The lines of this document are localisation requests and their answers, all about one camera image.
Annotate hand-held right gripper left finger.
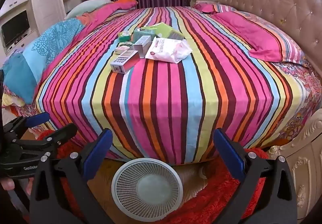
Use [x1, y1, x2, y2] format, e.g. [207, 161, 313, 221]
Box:
[30, 128, 114, 224]

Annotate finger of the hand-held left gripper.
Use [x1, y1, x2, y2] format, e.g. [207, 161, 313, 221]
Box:
[12, 123, 77, 159]
[3, 112, 50, 141]

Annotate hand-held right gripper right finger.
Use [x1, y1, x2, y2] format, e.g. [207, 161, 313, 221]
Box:
[213, 128, 299, 224]

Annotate white plastic waste basket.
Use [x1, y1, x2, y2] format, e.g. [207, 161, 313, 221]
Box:
[111, 158, 184, 219]

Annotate red and white box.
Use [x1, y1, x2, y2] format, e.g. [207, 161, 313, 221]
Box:
[110, 49, 140, 74]

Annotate small pink and white box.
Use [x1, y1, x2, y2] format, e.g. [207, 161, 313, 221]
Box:
[114, 45, 131, 55]

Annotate silver cardboard box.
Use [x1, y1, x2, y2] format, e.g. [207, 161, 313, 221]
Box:
[133, 36, 152, 59]

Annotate white wet wipes packet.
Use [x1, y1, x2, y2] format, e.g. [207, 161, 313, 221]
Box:
[144, 37, 193, 64]

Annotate teal cardboard box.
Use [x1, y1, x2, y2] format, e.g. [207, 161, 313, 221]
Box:
[132, 27, 158, 42]

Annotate light green cardboard box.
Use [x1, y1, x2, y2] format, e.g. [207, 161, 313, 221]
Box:
[152, 23, 185, 40]

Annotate person's left hand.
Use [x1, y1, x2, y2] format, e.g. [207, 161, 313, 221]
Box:
[0, 178, 18, 192]

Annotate blue and pink quilt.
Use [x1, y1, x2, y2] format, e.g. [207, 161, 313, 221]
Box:
[1, 0, 139, 106]

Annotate striped bed sheet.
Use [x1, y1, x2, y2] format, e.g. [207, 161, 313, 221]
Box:
[34, 6, 309, 166]

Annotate floral bed skirt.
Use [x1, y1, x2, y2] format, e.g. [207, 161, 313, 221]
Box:
[274, 61, 322, 146]

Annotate black television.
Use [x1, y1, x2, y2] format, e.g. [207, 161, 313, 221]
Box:
[1, 10, 31, 47]

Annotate white television cabinet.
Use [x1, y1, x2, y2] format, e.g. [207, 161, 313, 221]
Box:
[0, 0, 38, 57]

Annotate large pink pillow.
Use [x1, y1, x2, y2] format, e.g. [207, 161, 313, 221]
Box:
[213, 11, 306, 62]

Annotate pale green pillow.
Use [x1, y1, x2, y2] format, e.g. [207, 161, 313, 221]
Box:
[65, 0, 112, 20]

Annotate small pink pillow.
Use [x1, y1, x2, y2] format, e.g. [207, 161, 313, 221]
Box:
[194, 3, 237, 14]

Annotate cream nightstand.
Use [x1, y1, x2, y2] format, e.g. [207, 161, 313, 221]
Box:
[190, 0, 218, 7]

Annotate cream carved bed frame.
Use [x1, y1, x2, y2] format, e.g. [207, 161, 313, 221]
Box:
[268, 108, 322, 224]

